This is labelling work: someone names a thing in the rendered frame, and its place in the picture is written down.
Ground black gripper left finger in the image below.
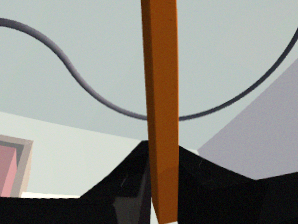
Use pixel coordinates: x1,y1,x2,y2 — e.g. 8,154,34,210
0,140,152,224

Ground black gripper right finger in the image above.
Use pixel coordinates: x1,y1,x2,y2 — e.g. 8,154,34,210
177,145,298,224

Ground orange bar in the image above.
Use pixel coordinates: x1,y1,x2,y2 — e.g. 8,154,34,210
140,0,178,224

